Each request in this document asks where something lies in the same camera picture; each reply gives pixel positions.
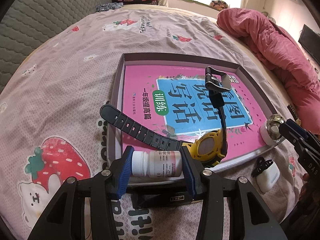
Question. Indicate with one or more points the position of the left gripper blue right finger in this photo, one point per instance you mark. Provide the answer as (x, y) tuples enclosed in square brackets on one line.
[(191, 173)]

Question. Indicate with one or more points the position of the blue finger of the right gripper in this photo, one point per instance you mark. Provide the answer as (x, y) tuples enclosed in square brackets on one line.
[(294, 132), (299, 145)]

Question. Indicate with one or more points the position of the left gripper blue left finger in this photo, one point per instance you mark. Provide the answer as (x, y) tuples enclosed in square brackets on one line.
[(124, 170)]

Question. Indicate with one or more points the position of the black and yellow wristwatch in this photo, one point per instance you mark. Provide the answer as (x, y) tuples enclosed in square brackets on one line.
[(166, 107)]

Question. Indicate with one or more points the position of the white pill bottle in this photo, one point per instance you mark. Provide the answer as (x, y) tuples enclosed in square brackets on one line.
[(156, 164)]

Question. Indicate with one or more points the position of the black and gold box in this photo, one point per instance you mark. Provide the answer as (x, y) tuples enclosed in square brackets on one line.
[(163, 200)]

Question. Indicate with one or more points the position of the black hair claw clip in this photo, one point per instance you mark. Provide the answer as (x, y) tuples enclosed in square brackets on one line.
[(261, 166)]

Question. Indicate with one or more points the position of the white earbuds case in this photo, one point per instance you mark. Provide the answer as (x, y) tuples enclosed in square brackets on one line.
[(268, 178)]

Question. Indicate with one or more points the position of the black and gold bar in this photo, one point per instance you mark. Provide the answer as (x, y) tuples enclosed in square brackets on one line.
[(294, 114)]

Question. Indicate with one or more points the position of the dark cardboard box tray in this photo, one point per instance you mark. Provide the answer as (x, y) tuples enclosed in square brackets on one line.
[(190, 114)]

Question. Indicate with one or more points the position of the pink and blue book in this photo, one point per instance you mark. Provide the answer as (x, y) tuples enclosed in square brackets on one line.
[(195, 114)]

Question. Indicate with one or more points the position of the red rumpled quilt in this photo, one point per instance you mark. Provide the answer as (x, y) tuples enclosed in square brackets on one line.
[(279, 52)]

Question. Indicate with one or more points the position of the pink strawberry print blanket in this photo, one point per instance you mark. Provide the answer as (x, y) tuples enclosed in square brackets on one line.
[(59, 89)]

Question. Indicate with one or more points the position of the dark patterned cloth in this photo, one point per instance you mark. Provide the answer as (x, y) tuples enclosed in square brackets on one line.
[(109, 6)]

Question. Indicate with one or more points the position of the grey quilted headboard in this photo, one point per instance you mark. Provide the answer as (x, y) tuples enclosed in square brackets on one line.
[(27, 24)]

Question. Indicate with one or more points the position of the black wall television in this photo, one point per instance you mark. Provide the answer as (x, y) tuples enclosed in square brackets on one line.
[(310, 41)]

